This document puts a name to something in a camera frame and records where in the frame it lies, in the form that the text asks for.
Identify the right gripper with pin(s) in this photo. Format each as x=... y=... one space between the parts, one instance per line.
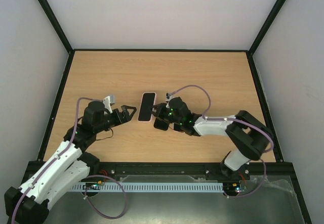
x=160 y=114

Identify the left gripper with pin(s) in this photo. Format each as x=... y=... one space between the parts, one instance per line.
x=119 y=119

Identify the blue phone case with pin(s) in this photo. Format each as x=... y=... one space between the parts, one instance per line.
x=146 y=106

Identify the black phone case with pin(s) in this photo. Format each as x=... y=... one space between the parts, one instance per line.
x=161 y=125

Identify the black phone pink edge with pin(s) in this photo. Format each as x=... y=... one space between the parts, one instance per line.
x=178 y=127

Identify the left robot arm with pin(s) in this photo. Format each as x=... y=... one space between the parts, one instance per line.
x=70 y=163

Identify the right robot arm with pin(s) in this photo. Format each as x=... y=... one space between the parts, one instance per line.
x=251 y=137

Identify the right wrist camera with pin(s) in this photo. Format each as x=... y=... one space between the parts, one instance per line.
x=169 y=96

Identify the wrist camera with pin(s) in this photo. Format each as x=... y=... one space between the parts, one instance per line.
x=169 y=96
x=108 y=101

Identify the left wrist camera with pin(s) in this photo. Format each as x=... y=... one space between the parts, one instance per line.
x=108 y=101

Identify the light blue slotted cable duct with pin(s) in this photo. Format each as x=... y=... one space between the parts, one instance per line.
x=150 y=188

